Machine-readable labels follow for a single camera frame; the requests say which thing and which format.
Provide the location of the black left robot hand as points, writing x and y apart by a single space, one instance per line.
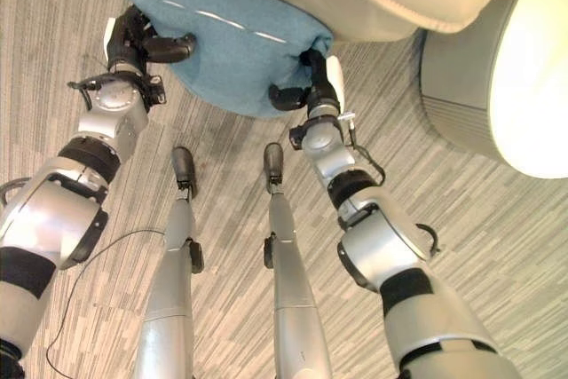
128 41

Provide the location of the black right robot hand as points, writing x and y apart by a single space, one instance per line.
323 81

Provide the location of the blue fabric cushion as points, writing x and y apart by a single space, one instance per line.
235 46

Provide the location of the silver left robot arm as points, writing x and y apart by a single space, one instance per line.
66 183

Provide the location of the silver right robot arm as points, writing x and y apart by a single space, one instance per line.
381 255

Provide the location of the silver right robot leg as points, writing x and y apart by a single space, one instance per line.
288 263

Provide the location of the silver robot leg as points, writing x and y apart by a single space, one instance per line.
288 263
171 272

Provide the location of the silver left robot leg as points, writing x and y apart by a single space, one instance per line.
171 272

